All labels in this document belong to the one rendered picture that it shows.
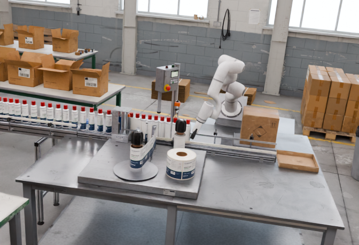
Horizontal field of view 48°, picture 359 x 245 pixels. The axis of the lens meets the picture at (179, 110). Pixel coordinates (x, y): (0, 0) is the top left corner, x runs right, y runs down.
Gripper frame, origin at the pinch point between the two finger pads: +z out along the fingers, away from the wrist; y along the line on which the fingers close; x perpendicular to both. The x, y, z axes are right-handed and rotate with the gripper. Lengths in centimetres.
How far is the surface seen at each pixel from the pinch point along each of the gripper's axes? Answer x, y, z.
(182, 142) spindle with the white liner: -6.6, 31.3, -5.0
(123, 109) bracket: -59, 11, 0
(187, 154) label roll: 0, 54, -8
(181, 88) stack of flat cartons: -35, -390, 85
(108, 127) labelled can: -67, 3, 24
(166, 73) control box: -41, -1, -39
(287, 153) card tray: 77, -13, -18
